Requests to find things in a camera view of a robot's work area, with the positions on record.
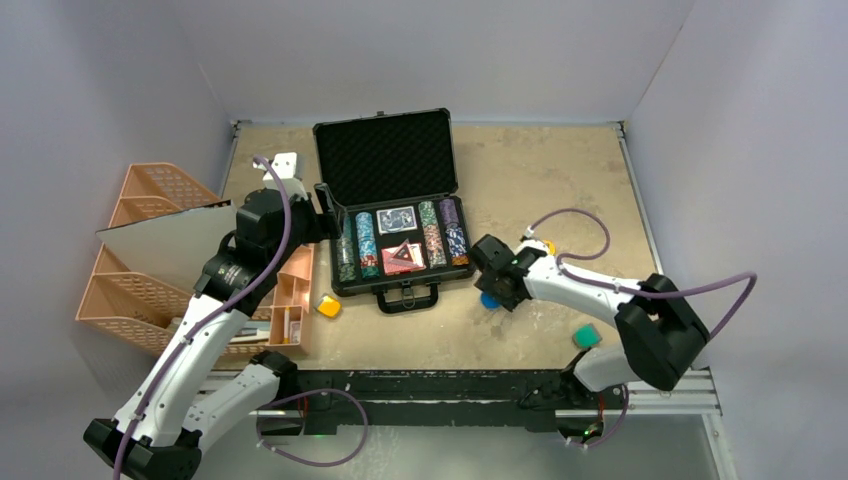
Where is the blue round button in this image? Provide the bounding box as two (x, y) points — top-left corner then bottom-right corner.
(480, 292), (500, 310)

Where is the blue playing card deck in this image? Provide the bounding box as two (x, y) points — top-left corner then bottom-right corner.
(376, 206), (418, 235)

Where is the black poker set case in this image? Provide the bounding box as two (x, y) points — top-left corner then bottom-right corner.
(312, 108), (473, 315)

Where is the purple chip stack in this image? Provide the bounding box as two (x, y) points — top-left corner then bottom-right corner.
(439, 198), (461, 229)

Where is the red playing card deck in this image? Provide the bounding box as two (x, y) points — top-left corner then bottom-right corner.
(381, 243), (426, 275)

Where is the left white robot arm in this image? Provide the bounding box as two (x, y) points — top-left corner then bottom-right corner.
(83, 184), (345, 479)

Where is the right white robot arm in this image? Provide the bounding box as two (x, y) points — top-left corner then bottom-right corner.
(469, 235), (710, 407)

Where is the light blue chip stack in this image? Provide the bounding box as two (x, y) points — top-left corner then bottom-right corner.
(355, 212), (379, 280)

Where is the dark green chip stack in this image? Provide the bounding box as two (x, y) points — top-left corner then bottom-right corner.
(336, 216), (356, 282)

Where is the orange plastic desk organizer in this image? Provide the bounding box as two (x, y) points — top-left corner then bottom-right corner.
(230, 244), (315, 356)

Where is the red white chip stack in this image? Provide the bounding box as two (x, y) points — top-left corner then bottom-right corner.
(423, 224), (447, 268)

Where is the yellow orange block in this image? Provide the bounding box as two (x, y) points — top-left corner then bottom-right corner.
(315, 295), (342, 319)

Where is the green dealer block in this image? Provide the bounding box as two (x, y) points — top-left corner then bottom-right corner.
(572, 324), (603, 350)

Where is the grey flat board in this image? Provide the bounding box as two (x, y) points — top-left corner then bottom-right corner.
(96, 196), (236, 293)

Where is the orange plastic file rack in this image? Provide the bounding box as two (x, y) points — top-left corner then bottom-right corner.
(75, 162), (280, 362)

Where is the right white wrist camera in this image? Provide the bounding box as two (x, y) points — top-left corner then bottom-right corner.
(521, 226), (554, 256)

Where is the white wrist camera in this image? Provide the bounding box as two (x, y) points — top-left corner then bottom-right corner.
(253, 152), (309, 200)
(521, 226), (554, 256)

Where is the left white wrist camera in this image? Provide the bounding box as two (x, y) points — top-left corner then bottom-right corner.
(253, 152), (309, 200)

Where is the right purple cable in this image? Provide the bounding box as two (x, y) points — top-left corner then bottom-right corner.
(526, 208), (759, 452)

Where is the purple cable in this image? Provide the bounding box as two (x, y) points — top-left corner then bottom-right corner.
(526, 208), (759, 452)
(111, 156), (369, 480)

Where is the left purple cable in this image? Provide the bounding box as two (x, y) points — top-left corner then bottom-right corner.
(111, 156), (369, 480)

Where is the black base frame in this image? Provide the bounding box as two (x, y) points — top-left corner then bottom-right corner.
(231, 368), (627, 439)

